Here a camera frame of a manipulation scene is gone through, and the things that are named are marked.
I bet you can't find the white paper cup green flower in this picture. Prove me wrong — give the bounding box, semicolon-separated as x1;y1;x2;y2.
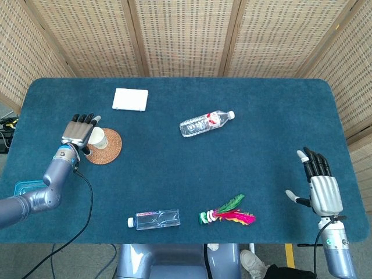
87;127;109;148

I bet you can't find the square clear water bottle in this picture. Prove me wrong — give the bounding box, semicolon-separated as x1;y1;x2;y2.
127;208;181;231

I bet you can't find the flat white plastic box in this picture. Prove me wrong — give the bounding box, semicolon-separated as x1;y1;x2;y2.
112;88;149;112

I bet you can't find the white shoe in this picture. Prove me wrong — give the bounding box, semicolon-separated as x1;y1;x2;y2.
239;249;270;279

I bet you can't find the black trouser leg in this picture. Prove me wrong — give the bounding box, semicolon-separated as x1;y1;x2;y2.
266;263;316;279

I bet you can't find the woven folding screen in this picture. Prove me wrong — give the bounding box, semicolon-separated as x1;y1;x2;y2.
0;0;372;216

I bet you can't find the clear bottle red label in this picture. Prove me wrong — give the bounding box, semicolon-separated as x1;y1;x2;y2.
179;110;236;138

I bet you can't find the teal table cloth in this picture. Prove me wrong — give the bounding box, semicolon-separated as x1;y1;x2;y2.
0;77;370;245

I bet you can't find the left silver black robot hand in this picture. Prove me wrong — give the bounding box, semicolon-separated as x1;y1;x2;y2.
60;113;102;155

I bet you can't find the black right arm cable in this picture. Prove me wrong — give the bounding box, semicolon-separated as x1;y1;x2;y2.
296;216;338;274

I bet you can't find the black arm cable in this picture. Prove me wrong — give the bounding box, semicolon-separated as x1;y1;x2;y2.
296;216;338;274
17;168;94;279

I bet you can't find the round woven rattan coaster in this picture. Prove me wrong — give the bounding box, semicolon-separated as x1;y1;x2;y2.
84;128;123;166

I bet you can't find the grey robot torso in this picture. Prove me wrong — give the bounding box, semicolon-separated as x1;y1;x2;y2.
115;243;242;279

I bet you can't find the blue plastic container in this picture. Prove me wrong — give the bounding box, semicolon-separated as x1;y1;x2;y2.
13;180;44;197

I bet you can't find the yellow floor tape strip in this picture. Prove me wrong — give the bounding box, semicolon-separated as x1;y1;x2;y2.
284;243;296;269

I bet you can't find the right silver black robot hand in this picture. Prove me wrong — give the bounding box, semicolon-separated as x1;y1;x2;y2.
285;146;347;221

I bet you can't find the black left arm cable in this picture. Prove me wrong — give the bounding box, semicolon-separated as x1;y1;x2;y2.
17;168;94;279

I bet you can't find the black floor cable bundle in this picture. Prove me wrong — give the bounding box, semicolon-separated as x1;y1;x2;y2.
0;116;19;153

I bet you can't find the colourful feather shuttlecock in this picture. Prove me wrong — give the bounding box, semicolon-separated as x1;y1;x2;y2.
198;194;256;226

